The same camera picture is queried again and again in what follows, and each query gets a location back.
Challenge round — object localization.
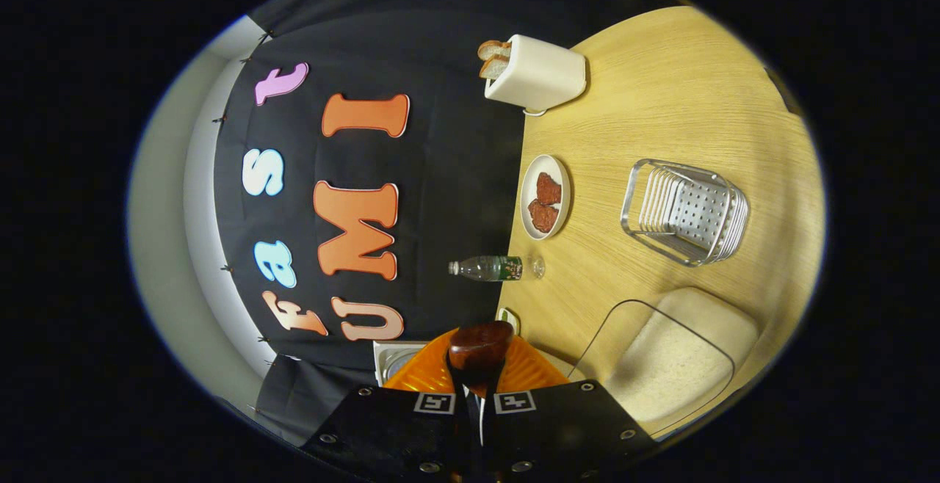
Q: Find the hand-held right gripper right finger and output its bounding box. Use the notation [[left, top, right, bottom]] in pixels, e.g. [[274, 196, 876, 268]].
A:
[[483, 330, 658, 481]]

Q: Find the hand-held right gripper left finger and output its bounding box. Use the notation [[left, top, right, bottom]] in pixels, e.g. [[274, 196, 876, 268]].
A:
[[303, 327, 474, 480]]

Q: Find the white rice cooker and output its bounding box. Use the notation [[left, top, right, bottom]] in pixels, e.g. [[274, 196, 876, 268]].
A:
[[372, 340, 434, 388]]

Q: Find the brown wooden spoon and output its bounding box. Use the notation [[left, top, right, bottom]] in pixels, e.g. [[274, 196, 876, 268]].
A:
[[446, 320, 516, 400]]

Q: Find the white rice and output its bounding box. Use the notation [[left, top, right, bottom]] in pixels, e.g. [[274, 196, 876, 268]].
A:
[[610, 288, 759, 425]]

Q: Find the metal wire chopstick holder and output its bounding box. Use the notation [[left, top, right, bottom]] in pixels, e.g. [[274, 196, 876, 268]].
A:
[[621, 159, 750, 268]]

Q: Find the clear plastic water bottle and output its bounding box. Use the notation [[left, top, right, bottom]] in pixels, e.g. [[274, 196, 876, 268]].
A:
[[448, 254, 546, 283]]

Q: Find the brown meat piece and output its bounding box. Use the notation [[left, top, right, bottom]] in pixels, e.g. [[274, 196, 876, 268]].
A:
[[527, 199, 560, 234], [535, 171, 563, 206]]

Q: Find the white oval plate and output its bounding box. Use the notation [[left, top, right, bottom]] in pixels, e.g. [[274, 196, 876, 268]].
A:
[[520, 154, 572, 241]]

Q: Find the white toaster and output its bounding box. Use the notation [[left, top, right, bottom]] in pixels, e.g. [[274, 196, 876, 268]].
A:
[[483, 34, 588, 117]]

